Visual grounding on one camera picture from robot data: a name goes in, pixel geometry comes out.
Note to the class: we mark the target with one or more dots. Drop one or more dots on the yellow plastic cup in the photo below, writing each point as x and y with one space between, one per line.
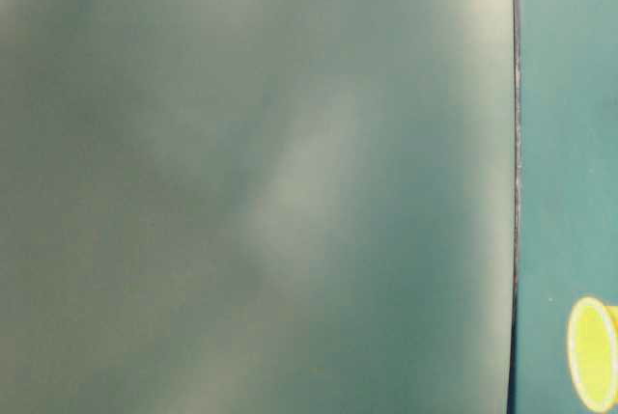
592 353

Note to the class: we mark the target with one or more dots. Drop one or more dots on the green table mat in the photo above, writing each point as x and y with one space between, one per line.
256 206

